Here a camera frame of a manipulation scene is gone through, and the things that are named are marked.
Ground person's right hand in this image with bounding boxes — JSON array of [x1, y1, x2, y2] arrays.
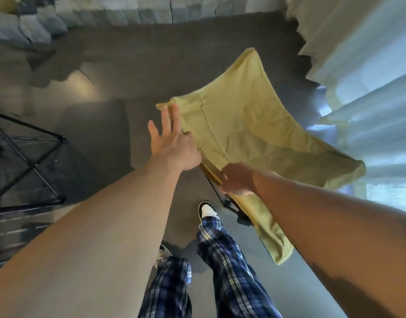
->
[[218, 162, 260, 197]]

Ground person's left hand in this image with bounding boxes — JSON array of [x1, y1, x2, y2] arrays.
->
[[147, 103, 203, 172]]

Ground yellow fabric folding chair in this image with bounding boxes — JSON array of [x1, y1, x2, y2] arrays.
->
[[156, 47, 367, 266], [0, 107, 68, 217]]

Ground person's right forearm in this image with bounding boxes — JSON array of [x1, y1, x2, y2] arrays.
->
[[252, 168, 406, 318]]

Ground person's left forearm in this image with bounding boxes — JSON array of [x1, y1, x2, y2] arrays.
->
[[0, 152, 190, 318]]

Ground person's right shoe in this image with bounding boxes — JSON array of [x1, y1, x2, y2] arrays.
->
[[198, 201, 219, 222]]

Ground person's shoe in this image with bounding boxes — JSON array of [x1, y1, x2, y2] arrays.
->
[[155, 243, 173, 262], [198, 201, 219, 222]]

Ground person's left shoe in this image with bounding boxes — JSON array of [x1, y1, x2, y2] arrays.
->
[[155, 243, 173, 262]]

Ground blue plaid trousers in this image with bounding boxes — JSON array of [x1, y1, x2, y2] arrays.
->
[[138, 215, 283, 318]]

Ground grey stone brick border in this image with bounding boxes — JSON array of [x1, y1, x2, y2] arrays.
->
[[0, 0, 249, 43]]

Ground white sheer curtain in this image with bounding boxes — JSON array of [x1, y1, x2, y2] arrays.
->
[[285, 0, 406, 216]]

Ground green leafy plant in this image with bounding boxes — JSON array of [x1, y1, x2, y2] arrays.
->
[[0, 0, 21, 15]]

